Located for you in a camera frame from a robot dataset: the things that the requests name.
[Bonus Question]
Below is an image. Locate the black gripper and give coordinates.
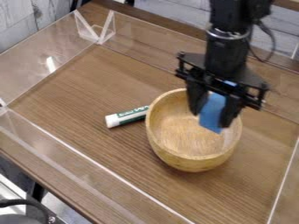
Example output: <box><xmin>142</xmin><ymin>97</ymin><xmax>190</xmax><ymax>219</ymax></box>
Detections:
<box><xmin>175</xmin><ymin>28</ymin><xmax>270</xmax><ymax>128</ymax></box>

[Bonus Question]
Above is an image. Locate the blue foam block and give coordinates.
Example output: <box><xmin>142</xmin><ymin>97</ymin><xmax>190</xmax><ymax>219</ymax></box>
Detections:
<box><xmin>198</xmin><ymin>80</ymin><xmax>239</xmax><ymax>135</ymax></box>

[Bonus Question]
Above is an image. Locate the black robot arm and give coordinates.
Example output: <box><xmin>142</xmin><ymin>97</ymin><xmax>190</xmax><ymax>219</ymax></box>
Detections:
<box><xmin>175</xmin><ymin>0</ymin><xmax>274</xmax><ymax>133</ymax></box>

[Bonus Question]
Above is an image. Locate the brown wooden bowl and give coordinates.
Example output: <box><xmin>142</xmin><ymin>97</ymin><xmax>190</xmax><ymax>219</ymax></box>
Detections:
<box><xmin>144</xmin><ymin>88</ymin><xmax>243</xmax><ymax>172</ymax></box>

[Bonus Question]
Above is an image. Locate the white green tube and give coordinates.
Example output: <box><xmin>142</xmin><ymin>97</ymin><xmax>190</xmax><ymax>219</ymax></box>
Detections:
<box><xmin>106</xmin><ymin>106</ymin><xmax>150</xmax><ymax>129</ymax></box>

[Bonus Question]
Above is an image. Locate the clear acrylic corner bracket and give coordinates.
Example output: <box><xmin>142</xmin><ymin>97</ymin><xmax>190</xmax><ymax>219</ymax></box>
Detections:
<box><xmin>74</xmin><ymin>10</ymin><xmax>116</xmax><ymax>45</ymax></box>

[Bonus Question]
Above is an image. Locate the black cable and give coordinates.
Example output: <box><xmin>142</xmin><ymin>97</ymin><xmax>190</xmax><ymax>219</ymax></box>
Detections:
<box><xmin>0</xmin><ymin>198</ymin><xmax>43</xmax><ymax>224</ymax></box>

